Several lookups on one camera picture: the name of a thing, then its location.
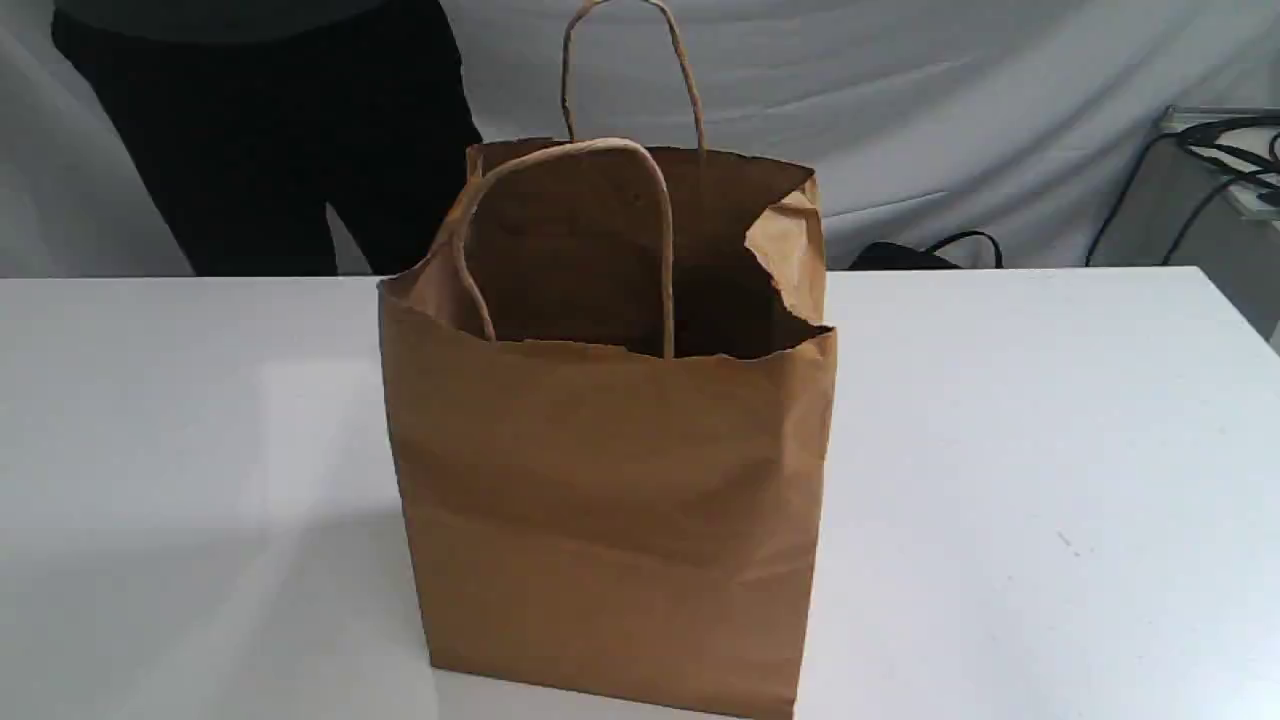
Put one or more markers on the black object behind table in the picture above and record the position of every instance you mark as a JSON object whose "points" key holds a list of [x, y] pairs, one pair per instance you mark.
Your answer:
{"points": [[884, 256]]}

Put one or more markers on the brown paper bag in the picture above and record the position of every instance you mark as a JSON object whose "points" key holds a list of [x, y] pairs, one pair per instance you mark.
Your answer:
{"points": [[609, 388]]}

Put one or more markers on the person in dark clothes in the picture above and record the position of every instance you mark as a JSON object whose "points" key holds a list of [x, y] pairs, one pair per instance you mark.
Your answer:
{"points": [[248, 121]]}

